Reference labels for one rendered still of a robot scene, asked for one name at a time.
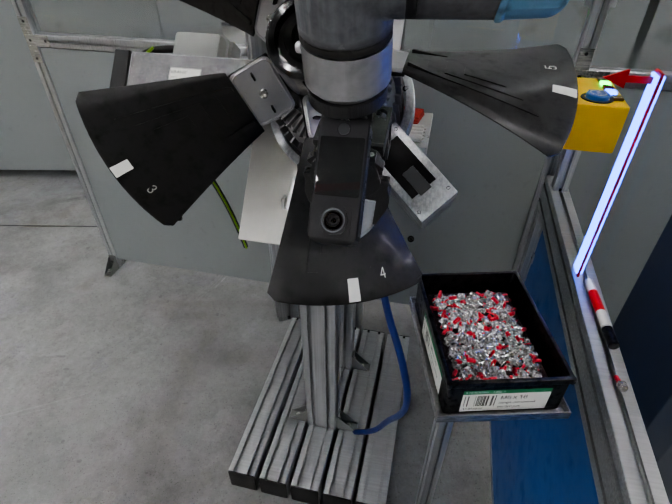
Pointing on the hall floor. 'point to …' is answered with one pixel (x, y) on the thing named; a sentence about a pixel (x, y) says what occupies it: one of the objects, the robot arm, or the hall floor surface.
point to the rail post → (529, 244)
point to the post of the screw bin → (433, 461)
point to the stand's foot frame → (270, 427)
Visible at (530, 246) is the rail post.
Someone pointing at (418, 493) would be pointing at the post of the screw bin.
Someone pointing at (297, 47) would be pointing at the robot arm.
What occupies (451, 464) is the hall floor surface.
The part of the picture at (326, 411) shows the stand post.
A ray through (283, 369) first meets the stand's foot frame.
